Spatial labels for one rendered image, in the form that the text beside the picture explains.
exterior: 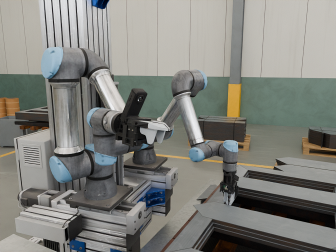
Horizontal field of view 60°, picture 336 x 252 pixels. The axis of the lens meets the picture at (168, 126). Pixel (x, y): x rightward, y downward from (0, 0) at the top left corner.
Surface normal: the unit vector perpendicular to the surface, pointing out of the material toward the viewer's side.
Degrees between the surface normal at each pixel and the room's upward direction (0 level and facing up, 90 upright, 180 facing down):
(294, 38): 90
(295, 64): 90
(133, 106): 120
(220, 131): 90
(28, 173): 90
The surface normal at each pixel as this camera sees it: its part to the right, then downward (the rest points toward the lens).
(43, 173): -0.33, 0.19
